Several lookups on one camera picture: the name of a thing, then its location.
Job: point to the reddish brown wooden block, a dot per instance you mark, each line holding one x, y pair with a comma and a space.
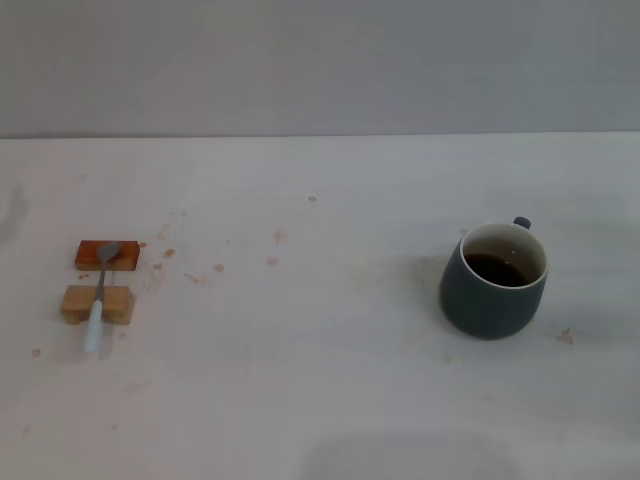
127, 257

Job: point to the dark coffee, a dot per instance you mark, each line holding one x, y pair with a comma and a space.
500, 270

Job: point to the light wooden notched block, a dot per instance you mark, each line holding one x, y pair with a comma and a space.
75, 302

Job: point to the dark grey ceramic cup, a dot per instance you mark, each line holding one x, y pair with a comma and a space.
480, 310

